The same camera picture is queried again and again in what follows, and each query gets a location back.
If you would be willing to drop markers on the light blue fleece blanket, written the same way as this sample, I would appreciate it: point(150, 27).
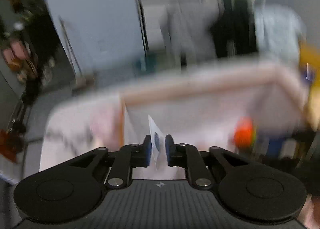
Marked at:
point(277, 26)

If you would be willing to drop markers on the pink bag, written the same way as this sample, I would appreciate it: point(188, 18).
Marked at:
point(16, 51)

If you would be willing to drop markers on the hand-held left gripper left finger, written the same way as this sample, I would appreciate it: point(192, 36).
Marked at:
point(147, 149)

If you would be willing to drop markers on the yellow bowl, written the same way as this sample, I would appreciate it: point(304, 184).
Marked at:
point(311, 54)

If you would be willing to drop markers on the wooden tray box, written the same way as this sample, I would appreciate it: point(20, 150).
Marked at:
point(200, 109)

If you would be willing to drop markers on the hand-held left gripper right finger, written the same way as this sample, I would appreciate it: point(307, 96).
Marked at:
point(169, 150)

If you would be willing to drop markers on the grey puffer jacket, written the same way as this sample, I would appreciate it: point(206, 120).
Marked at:
point(190, 31)

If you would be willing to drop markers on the orange crochet ball red flower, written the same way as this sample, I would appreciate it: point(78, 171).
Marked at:
point(243, 134)

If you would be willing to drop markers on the black jacket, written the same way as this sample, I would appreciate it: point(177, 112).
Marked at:
point(232, 31)

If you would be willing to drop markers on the person's right hand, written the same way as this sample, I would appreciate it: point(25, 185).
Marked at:
point(312, 214)

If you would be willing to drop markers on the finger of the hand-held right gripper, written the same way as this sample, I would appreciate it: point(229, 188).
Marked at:
point(275, 145)

